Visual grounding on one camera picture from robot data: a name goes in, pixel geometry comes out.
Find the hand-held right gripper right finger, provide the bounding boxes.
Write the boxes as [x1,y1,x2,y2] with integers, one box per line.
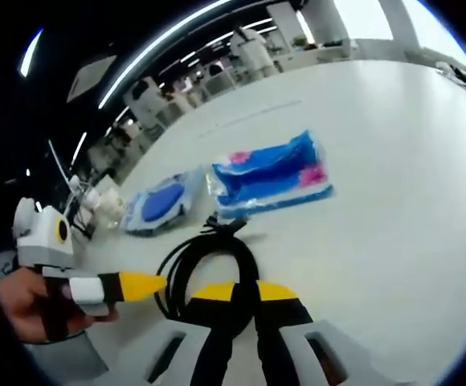
[255,281,385,386]

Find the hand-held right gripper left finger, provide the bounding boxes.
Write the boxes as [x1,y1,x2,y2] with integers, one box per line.
[110,281,255,386]

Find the black cable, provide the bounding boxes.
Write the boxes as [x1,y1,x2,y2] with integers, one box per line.
[156,215,260,339]

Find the blue white packet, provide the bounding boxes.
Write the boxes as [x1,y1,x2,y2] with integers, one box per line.
[123,170,196,235]

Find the blue tissue packet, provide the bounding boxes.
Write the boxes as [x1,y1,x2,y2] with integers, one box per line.
[206,129,335,219]

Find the black items on table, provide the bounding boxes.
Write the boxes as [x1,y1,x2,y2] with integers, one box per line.
[436,60,466,98]

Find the person's left hand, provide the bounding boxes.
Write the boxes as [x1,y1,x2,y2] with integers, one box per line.
[0,267,120,343]

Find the white table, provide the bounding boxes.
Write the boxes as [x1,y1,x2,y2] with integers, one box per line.
[70,60,466,386]

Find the ceiling light strip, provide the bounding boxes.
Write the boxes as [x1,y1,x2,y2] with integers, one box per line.
[97,0,235,110]

